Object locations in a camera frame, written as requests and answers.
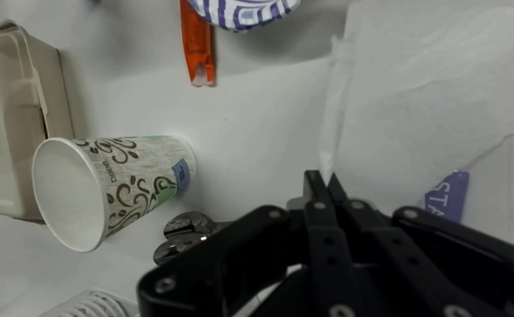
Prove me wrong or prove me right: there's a blue patterned paper plate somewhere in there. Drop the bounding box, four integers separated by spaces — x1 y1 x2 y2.
187 0 303 34

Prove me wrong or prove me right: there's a stack of white ribbed plates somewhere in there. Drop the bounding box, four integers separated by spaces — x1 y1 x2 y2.
35 287 139 317

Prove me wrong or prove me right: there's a beige takeaway box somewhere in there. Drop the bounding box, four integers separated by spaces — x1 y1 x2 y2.
0 21 76 224

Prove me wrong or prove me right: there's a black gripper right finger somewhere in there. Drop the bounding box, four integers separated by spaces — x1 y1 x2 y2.
326 173 514 317

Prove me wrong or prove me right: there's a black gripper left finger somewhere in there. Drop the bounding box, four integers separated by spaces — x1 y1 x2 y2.
135 169 352 317

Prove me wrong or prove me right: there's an orange tape strip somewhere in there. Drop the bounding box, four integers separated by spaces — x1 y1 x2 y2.
178 0 218 88

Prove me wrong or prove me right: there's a patterned paper cup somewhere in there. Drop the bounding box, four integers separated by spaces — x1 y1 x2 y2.
30 134 199 254

